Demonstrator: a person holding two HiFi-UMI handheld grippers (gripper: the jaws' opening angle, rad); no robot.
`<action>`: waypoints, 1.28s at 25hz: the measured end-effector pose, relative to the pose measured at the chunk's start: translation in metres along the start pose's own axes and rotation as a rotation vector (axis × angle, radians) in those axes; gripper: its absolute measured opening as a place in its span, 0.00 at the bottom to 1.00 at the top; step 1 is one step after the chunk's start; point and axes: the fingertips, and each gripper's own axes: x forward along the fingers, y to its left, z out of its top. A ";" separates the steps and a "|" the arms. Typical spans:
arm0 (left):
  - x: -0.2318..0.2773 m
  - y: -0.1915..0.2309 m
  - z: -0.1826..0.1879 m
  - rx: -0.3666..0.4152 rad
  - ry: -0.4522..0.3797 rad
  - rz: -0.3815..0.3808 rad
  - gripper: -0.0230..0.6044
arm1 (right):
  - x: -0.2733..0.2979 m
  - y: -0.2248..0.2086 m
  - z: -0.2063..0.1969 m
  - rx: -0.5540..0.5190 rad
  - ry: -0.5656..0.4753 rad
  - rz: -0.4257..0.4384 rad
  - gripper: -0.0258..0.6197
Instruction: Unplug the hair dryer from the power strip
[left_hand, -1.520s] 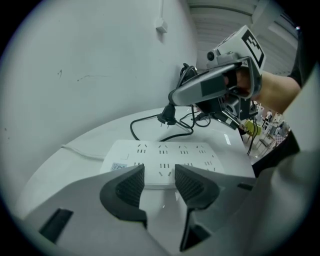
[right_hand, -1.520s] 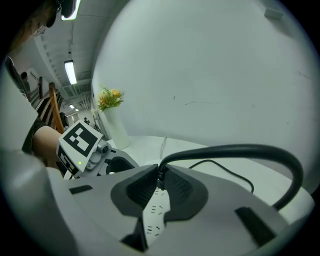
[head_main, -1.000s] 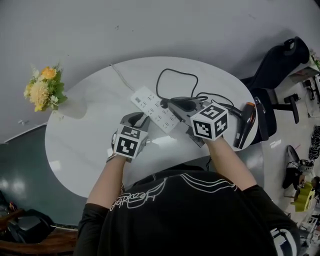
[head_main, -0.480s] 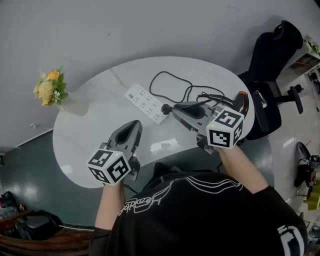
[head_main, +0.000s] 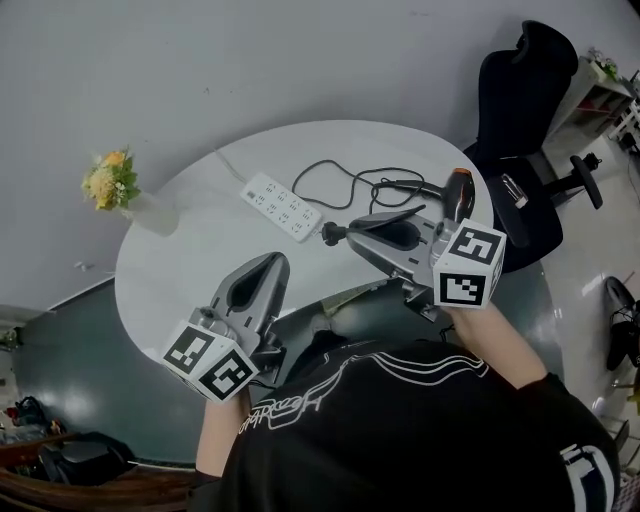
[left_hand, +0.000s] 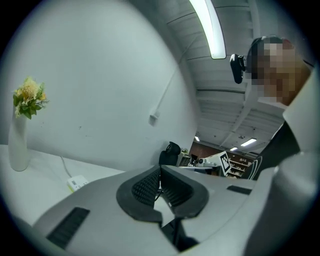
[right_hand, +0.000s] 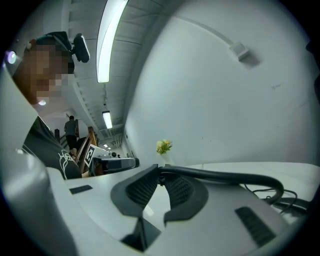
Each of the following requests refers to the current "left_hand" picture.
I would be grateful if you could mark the person's black printed shirt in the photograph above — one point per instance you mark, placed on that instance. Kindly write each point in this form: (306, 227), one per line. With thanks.
(282, 145)

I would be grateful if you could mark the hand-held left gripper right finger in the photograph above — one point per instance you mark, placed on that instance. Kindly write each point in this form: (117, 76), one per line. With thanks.
(225, 207)

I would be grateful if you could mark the long ceiling light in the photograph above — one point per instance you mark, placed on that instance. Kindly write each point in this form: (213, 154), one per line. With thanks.
(212, 30)

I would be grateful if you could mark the white wall junction box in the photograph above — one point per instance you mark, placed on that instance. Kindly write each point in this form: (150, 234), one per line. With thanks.
(154, 118)

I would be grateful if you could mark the small potted plant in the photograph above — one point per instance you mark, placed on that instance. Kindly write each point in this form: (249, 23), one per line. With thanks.
(185, 150)

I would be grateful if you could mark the small ceiling light panel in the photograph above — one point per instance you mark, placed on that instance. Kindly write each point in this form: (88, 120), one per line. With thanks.
(233, 148)
(248, 142)
(197, 138)

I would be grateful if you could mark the black head-mounted camera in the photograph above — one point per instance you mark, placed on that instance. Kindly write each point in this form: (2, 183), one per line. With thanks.
(237, 67)

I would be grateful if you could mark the white power strip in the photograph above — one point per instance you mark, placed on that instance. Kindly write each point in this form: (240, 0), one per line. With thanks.
(77, 182)

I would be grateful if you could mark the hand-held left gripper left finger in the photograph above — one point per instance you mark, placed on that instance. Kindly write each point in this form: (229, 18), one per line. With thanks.
(95, 207)

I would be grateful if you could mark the grey cubby shelf unit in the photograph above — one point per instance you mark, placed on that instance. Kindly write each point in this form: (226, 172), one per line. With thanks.
(184, 160)

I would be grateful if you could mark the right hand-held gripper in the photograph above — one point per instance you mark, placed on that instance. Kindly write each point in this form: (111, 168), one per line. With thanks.
(225, 162)

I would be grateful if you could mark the person's head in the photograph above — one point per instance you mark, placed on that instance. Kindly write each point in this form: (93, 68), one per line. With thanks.
(280, 75)

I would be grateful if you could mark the yellow flower bouquet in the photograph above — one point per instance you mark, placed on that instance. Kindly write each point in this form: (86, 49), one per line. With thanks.
(28, 92)

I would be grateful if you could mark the black office chair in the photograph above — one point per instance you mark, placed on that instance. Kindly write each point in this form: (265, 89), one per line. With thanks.
(172, 150)

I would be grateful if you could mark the white wall conduit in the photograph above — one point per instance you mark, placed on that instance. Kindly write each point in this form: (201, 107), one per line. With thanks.
(170, 82)

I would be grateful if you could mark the wooden display shelf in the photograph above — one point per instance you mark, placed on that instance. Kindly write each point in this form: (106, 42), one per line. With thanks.
(240, 167)

